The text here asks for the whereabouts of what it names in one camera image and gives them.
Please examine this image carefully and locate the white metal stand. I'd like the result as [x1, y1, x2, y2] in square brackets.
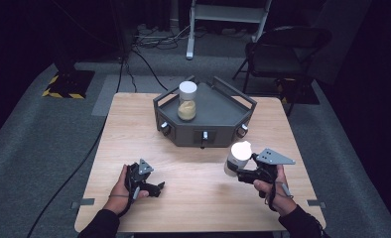
[185, 0, 274, 60]

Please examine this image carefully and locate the dark grey corner rack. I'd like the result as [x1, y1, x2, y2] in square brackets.
[152, 74, 258, 149]

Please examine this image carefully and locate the jar of yellow powder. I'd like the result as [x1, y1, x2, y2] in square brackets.
[177, 80, 198, 122]

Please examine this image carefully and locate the long black floor cable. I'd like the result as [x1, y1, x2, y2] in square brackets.
[27, 56, 125, 238]

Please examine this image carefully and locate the bundle of floor cables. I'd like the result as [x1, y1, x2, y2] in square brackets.
[132, 23, 192, 52]

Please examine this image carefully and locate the jar of white powder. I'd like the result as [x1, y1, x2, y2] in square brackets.
[223, 140, 253, 179]

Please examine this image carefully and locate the black folding chair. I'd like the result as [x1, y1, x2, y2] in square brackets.
[232, 25, 333, 117]

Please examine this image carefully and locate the person's left hand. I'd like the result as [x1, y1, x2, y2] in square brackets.
[103, 165, 150, 217]

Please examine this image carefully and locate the black stand base hazard tape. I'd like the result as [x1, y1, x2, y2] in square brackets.
[41, 68, 96, 100]
[277, 77, 321, 106]

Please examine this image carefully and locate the grey tape strip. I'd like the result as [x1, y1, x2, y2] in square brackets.
[307, 199, 327, 210]
[70, 197, 96, 210]

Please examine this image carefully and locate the person's right hand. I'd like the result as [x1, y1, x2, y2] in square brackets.
[252, 165, 299, 218]

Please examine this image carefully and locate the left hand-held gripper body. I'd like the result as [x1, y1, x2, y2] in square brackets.
[124, 159, 155, 201]

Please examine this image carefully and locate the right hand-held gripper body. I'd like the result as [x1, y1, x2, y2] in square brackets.
[251, 148, 297, 184]

